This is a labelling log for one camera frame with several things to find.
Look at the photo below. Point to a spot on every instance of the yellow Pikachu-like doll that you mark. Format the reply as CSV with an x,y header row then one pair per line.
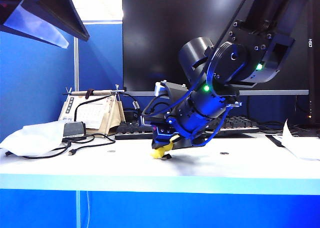
x,y
158,153

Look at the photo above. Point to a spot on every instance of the black rectangular hub box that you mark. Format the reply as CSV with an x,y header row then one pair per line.
x,y
73,130

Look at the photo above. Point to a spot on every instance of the white plastic bag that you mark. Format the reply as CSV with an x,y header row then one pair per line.
x,y
32,139

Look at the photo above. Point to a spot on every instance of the white paper sheet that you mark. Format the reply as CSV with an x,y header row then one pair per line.
x,y
300,145

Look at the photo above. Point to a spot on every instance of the black mechanical keyboard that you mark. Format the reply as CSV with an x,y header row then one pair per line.
x,y
130,129

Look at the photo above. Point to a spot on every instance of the black power adapter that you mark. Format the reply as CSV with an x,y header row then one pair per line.
x,y
130,115

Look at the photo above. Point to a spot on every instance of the silver coin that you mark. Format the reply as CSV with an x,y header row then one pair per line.
x,y
111,151

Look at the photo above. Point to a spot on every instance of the silver partition post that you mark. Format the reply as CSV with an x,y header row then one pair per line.
x,y
76,63

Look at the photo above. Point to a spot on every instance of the wrist camera with silver mount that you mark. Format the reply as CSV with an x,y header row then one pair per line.
x,y
172,89

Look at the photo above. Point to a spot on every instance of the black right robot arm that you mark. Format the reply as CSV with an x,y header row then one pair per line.
x,y
225,60

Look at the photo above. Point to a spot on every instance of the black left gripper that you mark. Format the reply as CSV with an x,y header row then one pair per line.
x,y
10,3

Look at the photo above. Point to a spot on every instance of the beige desk calendar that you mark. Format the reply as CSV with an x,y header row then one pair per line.
x,y
92,113

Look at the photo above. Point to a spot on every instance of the dark grey coin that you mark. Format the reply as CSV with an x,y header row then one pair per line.
x,y
224,153

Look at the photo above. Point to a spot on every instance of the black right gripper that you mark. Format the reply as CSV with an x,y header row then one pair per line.
x,y
162,123

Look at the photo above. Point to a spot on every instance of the wooden rod with metal clips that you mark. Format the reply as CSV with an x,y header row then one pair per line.
x,y
100,92

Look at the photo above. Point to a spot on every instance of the large black computer monitor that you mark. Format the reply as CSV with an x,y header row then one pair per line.
x,y
150,38

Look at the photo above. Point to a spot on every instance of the black HSD monitor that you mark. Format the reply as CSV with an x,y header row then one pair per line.
x,y
315,75

